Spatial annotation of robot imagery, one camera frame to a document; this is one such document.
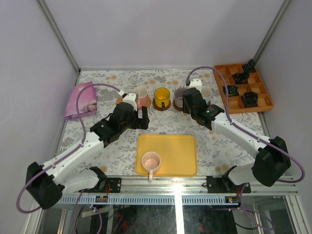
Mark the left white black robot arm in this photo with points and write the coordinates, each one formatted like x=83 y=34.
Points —
x=48 y=182

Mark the black object in tray left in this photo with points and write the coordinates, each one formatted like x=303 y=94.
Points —
x=231 y=90

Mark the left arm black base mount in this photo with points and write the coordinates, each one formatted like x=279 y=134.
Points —
x=105 y=184

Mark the dark brown wooden coaster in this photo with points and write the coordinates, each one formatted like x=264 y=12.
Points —
x=176 y=107
x=160 y=108

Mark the orange compartment tray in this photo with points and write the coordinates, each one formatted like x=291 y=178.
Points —
x=254 y=83

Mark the light woven coaster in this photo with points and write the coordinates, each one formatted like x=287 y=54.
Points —
x=119 y=100

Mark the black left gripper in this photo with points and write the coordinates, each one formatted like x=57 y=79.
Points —
x=142 y=117

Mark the blue mug cream inside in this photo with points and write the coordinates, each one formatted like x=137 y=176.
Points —
x=206 y=93

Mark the black object in tray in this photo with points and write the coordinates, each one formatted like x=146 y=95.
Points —
x=231 y=90
x=250 y=99
x=241 y=78
x=250 y=66

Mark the yellow plastic tray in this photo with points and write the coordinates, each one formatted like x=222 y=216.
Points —
x=177 y=153

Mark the yellow glass cup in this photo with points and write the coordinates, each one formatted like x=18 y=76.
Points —
x=162 y=97

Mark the black object in tray front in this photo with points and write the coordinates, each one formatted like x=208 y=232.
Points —
x=250 y=99

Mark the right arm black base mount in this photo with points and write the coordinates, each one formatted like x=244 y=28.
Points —
x=217 y=184

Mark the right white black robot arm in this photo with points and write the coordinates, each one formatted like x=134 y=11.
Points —
x=269 y=163

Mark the cream mug pink handle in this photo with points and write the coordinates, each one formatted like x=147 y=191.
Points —
x=143 y=98

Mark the purple mug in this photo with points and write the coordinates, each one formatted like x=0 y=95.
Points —
x=178 y=96

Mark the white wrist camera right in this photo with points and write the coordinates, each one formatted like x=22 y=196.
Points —
x=195 y=87

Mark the pink star cloth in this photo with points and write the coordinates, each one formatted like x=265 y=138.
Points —
x=87 y=103

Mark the aluminium front rail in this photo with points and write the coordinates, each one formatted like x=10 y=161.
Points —
x=162 y=185

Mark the black object in tray back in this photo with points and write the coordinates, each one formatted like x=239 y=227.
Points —
x=250 y=66

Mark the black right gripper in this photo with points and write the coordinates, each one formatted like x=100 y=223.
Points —
x=185 y=109

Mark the black object in tray middle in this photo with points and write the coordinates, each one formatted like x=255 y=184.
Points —
x=241 y=78

